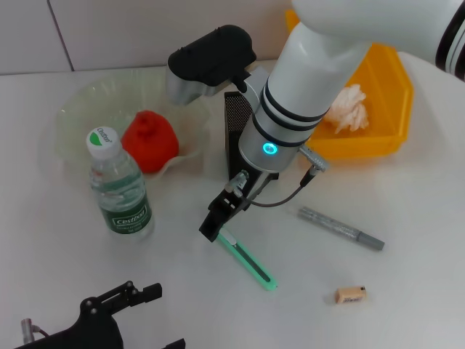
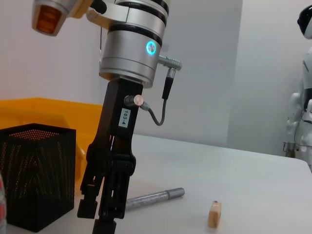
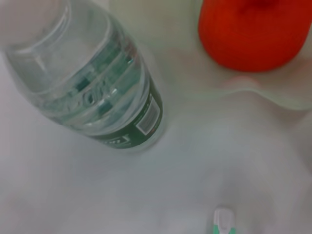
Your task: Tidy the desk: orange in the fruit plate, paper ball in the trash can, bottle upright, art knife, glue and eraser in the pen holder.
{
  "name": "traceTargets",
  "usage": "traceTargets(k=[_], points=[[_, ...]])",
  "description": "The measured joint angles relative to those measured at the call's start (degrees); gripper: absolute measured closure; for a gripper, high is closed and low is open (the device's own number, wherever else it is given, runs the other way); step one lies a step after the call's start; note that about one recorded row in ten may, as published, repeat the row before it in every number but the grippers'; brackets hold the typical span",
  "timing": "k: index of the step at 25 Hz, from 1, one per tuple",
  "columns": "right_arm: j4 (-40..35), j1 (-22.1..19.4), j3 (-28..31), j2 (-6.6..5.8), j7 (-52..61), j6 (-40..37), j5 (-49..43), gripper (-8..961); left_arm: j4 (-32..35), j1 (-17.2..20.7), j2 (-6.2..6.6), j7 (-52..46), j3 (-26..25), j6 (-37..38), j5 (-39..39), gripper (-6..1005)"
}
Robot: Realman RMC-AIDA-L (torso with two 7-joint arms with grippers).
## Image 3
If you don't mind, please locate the clear water bottle green label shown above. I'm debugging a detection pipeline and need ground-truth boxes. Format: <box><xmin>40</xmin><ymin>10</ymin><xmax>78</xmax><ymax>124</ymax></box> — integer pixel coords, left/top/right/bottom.
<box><xmin>0</xmin><ymin>0</ymin><xmax>164</xmax><ymax>153</ymax></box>

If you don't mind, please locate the orange toy fruit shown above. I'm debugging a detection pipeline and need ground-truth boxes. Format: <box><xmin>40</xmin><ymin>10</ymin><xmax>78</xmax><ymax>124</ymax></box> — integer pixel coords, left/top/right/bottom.
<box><xmin>198</xmin><ymin>0</ymin><xmax>312</xmax><ymax>73</ymax></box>

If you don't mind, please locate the clear glass fruit plate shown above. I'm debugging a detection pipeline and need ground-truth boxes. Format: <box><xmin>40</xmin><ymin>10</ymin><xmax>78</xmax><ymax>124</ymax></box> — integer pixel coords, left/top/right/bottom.
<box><xmin>107</xmin><ymin>0</ymin><xmax>312</xmax><ymax>112</ymax></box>

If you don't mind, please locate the green utility knife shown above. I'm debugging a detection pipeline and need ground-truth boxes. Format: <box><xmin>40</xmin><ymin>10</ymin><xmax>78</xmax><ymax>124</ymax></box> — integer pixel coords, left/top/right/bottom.
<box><xmin>211</xmin><ymin>204</ymin><xmax>238</xmax><ymax>234</ymax></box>

